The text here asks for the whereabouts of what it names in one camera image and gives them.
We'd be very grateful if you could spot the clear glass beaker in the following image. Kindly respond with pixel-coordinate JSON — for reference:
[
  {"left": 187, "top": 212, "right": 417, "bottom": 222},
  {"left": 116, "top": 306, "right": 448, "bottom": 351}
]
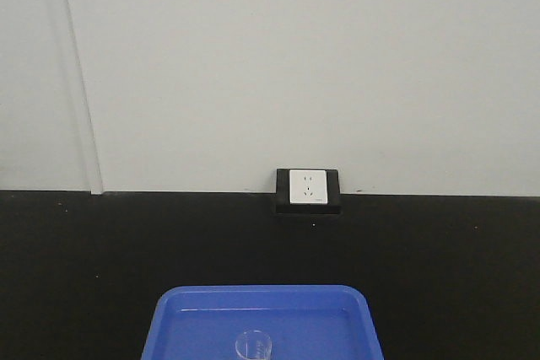
[{"left": 235, "top": 330, "right": 273, "bottom": 360}]

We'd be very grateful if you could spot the black socket mounting box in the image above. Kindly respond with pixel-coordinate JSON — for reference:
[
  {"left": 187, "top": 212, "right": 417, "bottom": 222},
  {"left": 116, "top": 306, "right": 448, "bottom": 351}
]
[{"left": 274, "top": 169, "right": 342, "bottom": 217}]

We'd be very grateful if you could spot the white wall power socket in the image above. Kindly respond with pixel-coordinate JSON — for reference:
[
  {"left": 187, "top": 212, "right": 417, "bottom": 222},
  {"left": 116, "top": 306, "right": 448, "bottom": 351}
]
[{"left": 289, "top": 169, "right": 328, "bottom": 205}]

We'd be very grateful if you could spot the blue plastic tray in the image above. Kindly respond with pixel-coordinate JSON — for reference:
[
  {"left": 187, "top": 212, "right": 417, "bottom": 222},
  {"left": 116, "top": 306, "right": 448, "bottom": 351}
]
[{"left": 142, "top": 285, "right": 383, "bottom": 359}]

